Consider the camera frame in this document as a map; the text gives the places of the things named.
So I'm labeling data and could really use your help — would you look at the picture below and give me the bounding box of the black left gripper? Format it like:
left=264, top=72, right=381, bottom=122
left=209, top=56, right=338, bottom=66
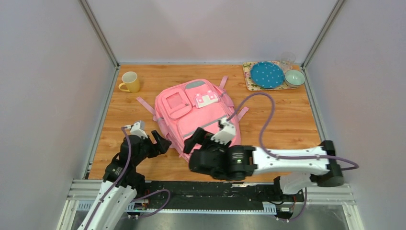
left=133, top=130, right=172, bottom=166

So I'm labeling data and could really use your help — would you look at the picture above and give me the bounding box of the pink student backpack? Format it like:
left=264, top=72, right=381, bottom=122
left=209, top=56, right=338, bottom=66
left=137, top=76, right=235, bottom=161

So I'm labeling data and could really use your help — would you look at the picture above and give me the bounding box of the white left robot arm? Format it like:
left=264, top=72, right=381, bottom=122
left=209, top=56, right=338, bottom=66
left=78, top=127, right=172, bottom=230

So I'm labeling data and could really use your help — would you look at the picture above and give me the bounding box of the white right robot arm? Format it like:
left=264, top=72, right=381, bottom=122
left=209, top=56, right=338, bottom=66
left=183, top=125, right=344, bottom=201

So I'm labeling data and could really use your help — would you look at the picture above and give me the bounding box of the yellow mug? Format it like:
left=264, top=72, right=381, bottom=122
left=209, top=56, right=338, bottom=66
left=118, top=71, right=140, bottom=93

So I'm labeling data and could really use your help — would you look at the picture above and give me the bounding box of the floral placemat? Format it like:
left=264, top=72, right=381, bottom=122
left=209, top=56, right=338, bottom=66
left=242, top=61, right=301, bottom=91

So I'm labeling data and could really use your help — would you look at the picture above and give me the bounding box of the blue polka dot plate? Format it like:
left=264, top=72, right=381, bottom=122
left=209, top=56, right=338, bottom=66
left=249, top=62, right=284, bottom=89

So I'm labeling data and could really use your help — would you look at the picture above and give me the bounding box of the pale green bowl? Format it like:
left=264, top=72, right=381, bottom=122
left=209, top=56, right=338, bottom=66
left=284, top=69, right=305, bottom=88

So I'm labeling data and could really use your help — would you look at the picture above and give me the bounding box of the clear drinking glass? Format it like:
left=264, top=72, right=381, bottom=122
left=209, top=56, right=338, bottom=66
left=280, top=52, right=296, bottom=69

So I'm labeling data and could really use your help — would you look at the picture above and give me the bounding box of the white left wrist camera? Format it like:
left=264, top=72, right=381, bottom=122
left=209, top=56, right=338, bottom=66
left=124, top=120, right=148, bottom=139

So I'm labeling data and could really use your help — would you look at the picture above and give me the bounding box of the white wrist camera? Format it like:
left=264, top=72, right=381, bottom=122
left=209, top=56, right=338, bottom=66
left=210, top=117, right=236, bottom=145
left=124, top=120, right=148, bottom=139

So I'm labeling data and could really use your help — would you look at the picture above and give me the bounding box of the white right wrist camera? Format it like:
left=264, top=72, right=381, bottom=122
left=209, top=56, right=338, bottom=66
left=210, top=117, right=236, bottom=145

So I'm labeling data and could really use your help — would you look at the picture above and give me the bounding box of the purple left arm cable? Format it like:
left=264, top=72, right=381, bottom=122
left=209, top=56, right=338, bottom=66
left=82, top=126, right=171, bottom=230

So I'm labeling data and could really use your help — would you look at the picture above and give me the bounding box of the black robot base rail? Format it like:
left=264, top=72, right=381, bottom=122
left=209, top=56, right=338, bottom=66
left=135, top=181, right=304, bottom=211

